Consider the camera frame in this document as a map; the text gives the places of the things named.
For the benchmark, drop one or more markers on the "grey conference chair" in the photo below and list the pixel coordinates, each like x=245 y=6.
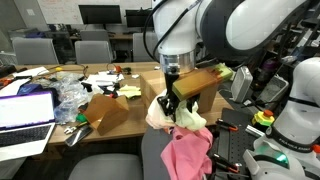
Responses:
x=93 y=51
x=35 y=51
x=94 y=35
x=143 y=46

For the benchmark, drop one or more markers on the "wall whiteboard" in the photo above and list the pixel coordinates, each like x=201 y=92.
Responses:
x=60 y=11

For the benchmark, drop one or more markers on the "silver metal block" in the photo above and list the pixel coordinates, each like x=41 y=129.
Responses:
x=255 y=131

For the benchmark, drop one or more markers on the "orange black bar clamp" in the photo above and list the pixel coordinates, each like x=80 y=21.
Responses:
x=226 y=125
x=226 y=164

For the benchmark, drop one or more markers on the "cream white cloth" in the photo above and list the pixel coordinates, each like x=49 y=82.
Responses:
x=190 y=118

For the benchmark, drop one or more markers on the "black computer monitor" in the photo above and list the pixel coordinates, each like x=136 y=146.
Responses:
x=138 y=18
x=100 y=14

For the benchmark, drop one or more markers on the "white wall plate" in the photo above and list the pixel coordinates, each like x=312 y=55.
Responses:
x=30 y=12

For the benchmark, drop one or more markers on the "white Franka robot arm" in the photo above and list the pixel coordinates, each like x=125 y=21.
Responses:
x=233 y=26

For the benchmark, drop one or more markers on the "wooden monitor desk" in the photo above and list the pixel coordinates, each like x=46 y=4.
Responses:
x=120 y=36

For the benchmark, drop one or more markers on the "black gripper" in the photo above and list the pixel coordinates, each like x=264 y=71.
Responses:
x=173 y=90

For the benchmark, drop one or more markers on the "white mesh basket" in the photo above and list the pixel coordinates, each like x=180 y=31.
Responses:
x=273 y=90

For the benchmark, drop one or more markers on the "black case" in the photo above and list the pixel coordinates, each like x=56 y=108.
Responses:
x=6 y=71

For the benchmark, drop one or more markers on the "green black small device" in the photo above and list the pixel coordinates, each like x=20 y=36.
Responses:
x=126 y=70

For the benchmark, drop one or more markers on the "white fan heater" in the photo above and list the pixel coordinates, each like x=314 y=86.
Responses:
x=241 y=83

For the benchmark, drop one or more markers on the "clear plastic bags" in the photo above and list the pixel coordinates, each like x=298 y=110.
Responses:
x=70 y=96

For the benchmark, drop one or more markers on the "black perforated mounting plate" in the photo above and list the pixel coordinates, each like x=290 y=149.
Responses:
x=238 y=143

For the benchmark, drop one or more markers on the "black office chair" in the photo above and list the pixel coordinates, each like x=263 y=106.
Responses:
x=63 y=46

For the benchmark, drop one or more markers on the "silver laptop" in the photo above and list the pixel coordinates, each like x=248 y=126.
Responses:
x=23 y=113

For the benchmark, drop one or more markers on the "white paper stack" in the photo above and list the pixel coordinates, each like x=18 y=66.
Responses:
x=103 y=79

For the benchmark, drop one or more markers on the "pink cloth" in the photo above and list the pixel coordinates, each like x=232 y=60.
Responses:
x=188 y=153

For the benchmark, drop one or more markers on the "pale yellow sheets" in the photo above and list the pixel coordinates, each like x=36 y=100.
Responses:
x=129 y=91

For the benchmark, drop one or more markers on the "small open cardboard box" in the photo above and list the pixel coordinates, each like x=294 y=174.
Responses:
x=106 y=115

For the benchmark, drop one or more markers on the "white paper sheet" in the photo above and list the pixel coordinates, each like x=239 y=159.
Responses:
x=31 y=71
x=11 y=88

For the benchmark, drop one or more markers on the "silver pliers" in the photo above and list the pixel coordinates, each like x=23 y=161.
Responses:
x=70 y=129

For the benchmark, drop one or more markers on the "blue purple box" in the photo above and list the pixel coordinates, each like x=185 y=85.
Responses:
x=30 y=89

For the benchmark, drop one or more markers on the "yellow emergency stop button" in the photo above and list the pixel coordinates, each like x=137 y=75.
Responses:
x=262 y=119

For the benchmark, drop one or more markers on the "green plastic piece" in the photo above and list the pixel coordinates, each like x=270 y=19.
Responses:
x=81 y=118

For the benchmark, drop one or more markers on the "office chair with headrest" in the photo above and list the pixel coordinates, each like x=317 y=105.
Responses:
x=110 y=166

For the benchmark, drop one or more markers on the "black shelf rack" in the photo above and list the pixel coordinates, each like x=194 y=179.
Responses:
x=296 y=43

